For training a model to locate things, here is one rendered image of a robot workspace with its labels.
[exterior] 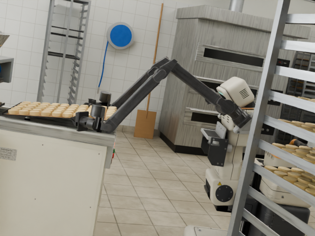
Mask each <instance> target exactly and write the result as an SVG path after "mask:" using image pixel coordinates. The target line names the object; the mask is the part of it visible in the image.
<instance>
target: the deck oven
mask: <svg viewBox="0 0 315 236"><path fill-rule="evenodd" d="M176 19H178V22H177V27H176V32H175V38H174V43H173V48H172V55H171V60H173V59H175V60H176V61H177V63H179V64H180V65H181V66H182V67H183V68H184V69H186V70H187V71H188V72H189V73H191V74H192V75H193V76H194V77H196V78H197V79H198V80H200V81H201V82H202V83H204V84H205V85H206V86H207V87H209V88H210V89H213V90H215V92H216V93H218V91H217V87H218V86H220V85H221V84H223V83H224V82H226V81H227V80H229V79H230V78H232V77H238V78H241V79H243V80H245V82H246V83H247V85H248V86H249V88H250V90H251V91H252V93H253V95H254V97H255V98H254V100H253V101H254V103H255V104H256V100H257V95H258V91H259V87H260V82H261V77H262V73H263V68H264V63H265V59H266V54H267V50H268V46H269V41H270V36H271V31H272V27H273V23H274V20H273V19H269V18H264V17H260V16H255V15H249V14H245V13H241V12H236V11H231V10H227V9H222V8H218V7H212V6H207V5H200V6H193V7H182V8H178V9H177V14H176ZM310 30H311V28H310V27H306V26H302V25H297V24H285V28H284V32H283V36H282V40H288V41H297V39H308V38H309V34H310ZM293 56H294V51H291V50H283V49H279V54H278V58H277V63H276V66H283V67H288V68H291V65H292V61H293ZM288 78H289V77H287V76H282V75H278V74H274V76H273V81H272V85H271V89H270V90H271V91H275V92H278V93H282V94H285V90H286V86H287V82H288ZM282 104H283V103H281V102H278V101H274V100H271V99H268V103H267V108H266V112H265V115H267V116H269V117H272V118H275V119H279V117H280V112H281V108H282ZM219 114H220V113H218V112H217V111H216V109H215V106H214V105H212V104H207V102H206V101H205V98H204V97H202V96H201V95H200V94H198V93H197V92H196V91H194V90H193V89H192V88H190V87H189V86H188V85H187V84H185V83H184V82H183V81H181V80H180V79H179V78H177V77H176V76H175V75H173V74H172V73H169V74H168V76H167V81H166V87H165V93H164V99H163V104H162V109H161V114H160V120H159V125H158V130H159V131H160V136H159V137H160V138H161V139H162V140H163V141H164V142H165V143H166V145H167V146H168V147H169V148H170V149H171V150H172V151H173V152H175V153H182V154H190V155H202V156H208V154H205V153H204V152H203V150H202V148H201V142H202V137H203V133H202V132H201V128H209V129H216V126H217V121H219V122H220V123H221V124H222V122H221V119H219V118H218V115H219ZM222 125H223V124H222ZM276 130H277V128H274V127H272V126H270V125H267V124H264V123H263V125H262V130H261V135H260V139H261V140H263V141H265V142H267V143H274V139H275V135H276Z"/></svg>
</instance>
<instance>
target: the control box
mask: <svg viewBox="0 0 315 236"><path fill-rule="evenodd" d="M114 144H115V140H114ZM113 148H114V146H113V147H111V146H108V147H107V155H106V161H105V168H106V169H110V166H111V163H112V156H113V150H114V149H113Z"/></svg>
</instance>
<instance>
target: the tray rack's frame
mask: <svg viewBox="0 0 315 236"><path fill-rule="evenodd" d="M65 1H70V2H71V3H70V10H69V16H68V23H67V32H66V39H65V46H64V52H63V60H62V66H61V73H60V82H59V89H58V96H57V103H59V99H60V90H61V83H62V76H63V69H64V63H65V56H66V49H67V43H68V34H69V27H70V20H71V14H72V7H73V2H75V3H80V4H85V3H89V5H88V12H87V16H86V17H87V18H86V23H85V29H84V35H83V42H82V51H81V52H82V53H81V57H80V58H81V59H80V64H79V70H78V76H77V83H76V89H75V100H74V104H76V101H77V94H78V88H79V81H80V75H81V68H82V62H83V53H84V47H85V40H86V34H87V27H88V21H89V15H90V6H91V0H65ZM54 3H55V0H52V7H51V14H50V21H49V28H48V35H47V42H46V50H45V59H44V66H43V73H42V81H41V88H40V95H39V102H40V103H41V99H42V92H43V85H44V78H45V68H46V62H47V54H48V47H49V40H50V33H51V26H52V19H53V10H54Z"/></svg>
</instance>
